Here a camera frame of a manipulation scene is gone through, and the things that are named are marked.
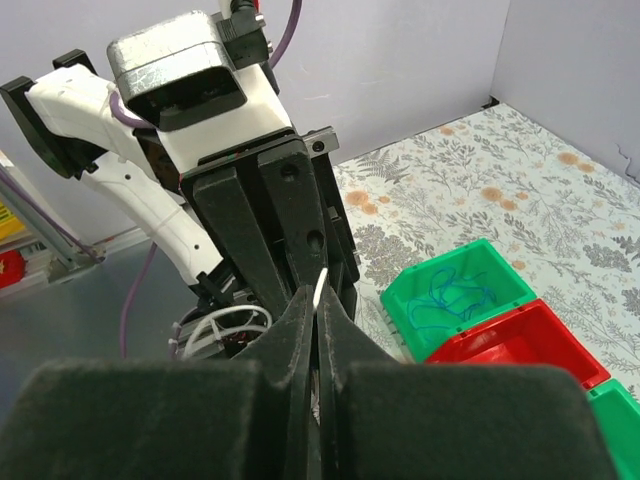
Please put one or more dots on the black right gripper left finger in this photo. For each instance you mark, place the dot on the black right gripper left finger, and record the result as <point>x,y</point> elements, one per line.
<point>243,418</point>

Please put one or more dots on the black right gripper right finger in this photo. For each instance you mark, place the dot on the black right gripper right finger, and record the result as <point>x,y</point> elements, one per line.
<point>383,419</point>

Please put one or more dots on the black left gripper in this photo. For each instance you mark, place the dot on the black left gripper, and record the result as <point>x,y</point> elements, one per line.
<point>274,211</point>

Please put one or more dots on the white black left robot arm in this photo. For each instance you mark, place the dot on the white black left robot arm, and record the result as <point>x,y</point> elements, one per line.
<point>78,125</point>

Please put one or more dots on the green plastic bin left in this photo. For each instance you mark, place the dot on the green plastic bin left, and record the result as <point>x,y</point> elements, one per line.
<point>430,302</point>

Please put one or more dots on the green plastic bin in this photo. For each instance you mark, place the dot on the green plastic bin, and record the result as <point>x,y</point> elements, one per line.
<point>430,302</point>
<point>617,413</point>

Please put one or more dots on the red plastic bin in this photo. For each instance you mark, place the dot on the red plastic bin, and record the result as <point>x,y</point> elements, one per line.
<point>531,334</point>

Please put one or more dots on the green plastic bin right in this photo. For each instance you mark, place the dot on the green plastic bin right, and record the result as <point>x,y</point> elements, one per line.
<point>617,413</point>

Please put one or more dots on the floral table mat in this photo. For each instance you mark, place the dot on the floral table mat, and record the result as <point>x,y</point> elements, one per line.
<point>567,225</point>

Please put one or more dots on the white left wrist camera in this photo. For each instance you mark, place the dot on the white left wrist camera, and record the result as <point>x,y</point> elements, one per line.
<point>198,79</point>

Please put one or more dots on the aluminium frame rail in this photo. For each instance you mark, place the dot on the aluminium frame rail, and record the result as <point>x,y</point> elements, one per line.
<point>52,252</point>

